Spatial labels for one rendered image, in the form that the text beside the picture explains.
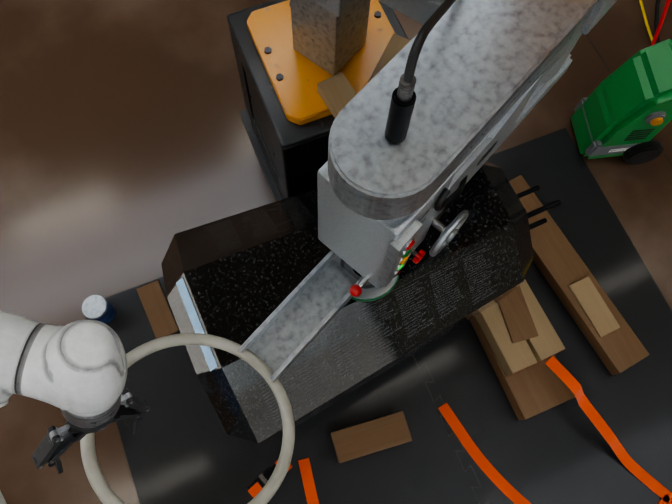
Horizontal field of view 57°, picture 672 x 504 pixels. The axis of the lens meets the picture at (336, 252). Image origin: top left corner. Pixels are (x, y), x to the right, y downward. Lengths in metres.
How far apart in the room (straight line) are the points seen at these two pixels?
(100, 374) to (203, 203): 2.13
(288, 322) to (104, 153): 1.76
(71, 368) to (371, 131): 0.65
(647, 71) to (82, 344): 2.54
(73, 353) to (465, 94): 0.81
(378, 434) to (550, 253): 1.10
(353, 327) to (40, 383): 1.23
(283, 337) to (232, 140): 1.60
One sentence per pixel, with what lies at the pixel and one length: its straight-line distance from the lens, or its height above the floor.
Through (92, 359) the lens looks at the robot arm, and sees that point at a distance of 0.88.
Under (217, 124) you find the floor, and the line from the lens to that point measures 3.14.
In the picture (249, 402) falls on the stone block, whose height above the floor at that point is 0.69.
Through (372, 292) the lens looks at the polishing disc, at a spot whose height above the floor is 0.86.
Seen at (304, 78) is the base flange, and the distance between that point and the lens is 2.30.
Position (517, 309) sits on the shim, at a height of 0.22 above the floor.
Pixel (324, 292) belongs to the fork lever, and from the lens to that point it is 1.69.
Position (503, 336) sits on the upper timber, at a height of 0.21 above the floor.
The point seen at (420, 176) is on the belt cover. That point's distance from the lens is 1.14.
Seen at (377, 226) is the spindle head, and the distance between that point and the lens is 1.28.
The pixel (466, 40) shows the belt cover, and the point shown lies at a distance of 1.31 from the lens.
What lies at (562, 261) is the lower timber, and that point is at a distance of 2.92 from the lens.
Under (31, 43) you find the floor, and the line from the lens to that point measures 3.65.
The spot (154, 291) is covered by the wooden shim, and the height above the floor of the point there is 0.03.
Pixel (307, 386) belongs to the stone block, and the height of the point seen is 0.65.
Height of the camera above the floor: 2.69
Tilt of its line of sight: 72 degrees down
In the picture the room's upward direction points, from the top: 4 degrees clockwise
